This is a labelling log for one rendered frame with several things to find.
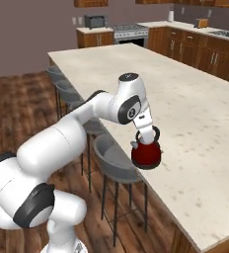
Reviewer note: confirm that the grey microwave oven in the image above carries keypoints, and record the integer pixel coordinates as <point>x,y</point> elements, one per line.
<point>95,21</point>

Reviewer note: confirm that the orange toaster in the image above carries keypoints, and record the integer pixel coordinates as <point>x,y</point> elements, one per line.
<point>201,23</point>

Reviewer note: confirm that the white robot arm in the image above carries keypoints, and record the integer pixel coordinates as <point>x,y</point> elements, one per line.
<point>50,148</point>

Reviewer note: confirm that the white-topped wooden island table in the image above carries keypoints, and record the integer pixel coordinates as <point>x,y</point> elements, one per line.
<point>189,108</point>

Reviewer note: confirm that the steel sink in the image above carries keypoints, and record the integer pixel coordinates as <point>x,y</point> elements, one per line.
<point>226,33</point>

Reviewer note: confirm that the white wall outlet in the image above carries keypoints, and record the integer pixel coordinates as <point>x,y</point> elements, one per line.
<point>80,20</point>
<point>74,20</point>
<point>183,10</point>
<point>209,13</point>

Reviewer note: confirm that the silver stove with oven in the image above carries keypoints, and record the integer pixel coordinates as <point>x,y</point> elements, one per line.
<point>130,33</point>

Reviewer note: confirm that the long wooden wall cupboard run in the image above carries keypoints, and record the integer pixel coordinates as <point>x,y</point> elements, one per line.
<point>185,2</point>

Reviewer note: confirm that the short wooden base cupboard run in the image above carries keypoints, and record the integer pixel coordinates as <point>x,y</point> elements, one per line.
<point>95,39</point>

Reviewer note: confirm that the white paper towel roll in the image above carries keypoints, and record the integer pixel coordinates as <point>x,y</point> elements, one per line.
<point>171,15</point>

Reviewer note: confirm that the grey bar stool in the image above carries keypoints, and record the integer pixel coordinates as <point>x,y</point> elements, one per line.
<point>68,94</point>
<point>114,163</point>
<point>55,73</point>
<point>94,126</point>

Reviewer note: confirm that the long wooden base cupboard run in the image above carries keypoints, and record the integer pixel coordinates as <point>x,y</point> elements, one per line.
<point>198,52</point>

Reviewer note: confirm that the small wooden wall cupboard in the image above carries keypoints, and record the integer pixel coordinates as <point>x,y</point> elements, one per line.
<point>91,3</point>

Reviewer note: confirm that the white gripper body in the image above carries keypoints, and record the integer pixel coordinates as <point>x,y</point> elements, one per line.
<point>147,134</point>

